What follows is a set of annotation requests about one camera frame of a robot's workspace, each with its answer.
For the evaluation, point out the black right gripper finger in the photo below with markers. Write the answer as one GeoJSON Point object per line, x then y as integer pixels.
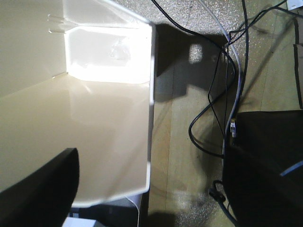
{"type": "Point", "coordinates": [44, 198]}

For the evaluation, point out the white trash bin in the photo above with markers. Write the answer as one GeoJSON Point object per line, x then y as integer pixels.
{"type": "Point", "coordinates": [77, 74]}

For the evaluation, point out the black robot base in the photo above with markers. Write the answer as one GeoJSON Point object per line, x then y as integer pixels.
{"type": "Point", "coordinates": [263, 169]}

